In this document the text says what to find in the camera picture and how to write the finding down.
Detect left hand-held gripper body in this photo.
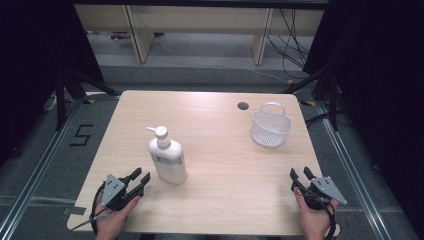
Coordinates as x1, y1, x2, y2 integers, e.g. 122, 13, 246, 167
100, 173, 135, 212

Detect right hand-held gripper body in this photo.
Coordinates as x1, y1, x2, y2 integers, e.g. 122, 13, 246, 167
291, 176, 348, 211

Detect white pump bottle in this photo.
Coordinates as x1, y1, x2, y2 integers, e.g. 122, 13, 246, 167
146, 125, 188, 186

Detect white perforated plastic basket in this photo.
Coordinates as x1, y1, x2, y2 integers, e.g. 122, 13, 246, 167
250, 101, 294, 149

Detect person's left hand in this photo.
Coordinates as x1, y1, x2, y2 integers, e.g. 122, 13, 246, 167
94, 190, 142, 240

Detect person's right hand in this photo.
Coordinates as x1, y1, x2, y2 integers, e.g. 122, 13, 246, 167
293, 187, 340, 240

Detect black metal stand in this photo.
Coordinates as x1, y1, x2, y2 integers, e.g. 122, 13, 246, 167
279, 64, 340, 132
54, 66, 122, 132

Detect black curtain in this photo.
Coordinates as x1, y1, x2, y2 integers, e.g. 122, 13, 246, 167
302, 0, 424, 231
0, 0, 106, 168

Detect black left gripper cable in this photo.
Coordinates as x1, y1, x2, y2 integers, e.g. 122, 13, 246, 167
89, 182, 111, 236

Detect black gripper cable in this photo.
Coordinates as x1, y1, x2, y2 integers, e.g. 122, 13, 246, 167
299, 186, 338, 240
89, 182, 111, 236

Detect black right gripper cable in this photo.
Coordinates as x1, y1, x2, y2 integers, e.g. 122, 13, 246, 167
299, 186, 338, 240

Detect aluminium floor rail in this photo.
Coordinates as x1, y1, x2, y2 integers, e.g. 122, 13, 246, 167
314, 100, 392, 240
0, 99, 83, 240

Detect black floor cable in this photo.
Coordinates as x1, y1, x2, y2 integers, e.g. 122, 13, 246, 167
304, 112, 332, 130

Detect black hanging cables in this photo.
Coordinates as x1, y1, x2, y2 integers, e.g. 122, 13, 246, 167
265, 8, 315, 80

